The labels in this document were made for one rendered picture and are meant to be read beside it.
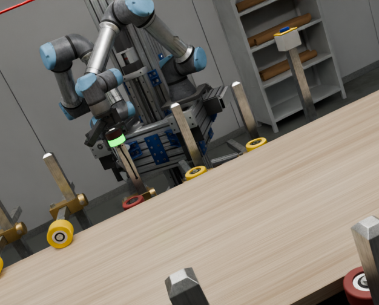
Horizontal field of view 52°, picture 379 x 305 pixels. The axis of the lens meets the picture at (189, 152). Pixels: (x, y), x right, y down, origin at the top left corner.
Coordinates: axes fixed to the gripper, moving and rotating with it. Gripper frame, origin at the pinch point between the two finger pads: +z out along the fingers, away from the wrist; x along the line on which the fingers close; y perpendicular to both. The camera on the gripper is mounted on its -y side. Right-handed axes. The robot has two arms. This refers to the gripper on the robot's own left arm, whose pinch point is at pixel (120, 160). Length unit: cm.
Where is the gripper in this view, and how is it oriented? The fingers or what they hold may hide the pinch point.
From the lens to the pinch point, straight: 159.7
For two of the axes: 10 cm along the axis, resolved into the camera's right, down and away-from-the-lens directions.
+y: 7.7, -4.8, 4.2
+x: -5.2, -0.8, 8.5
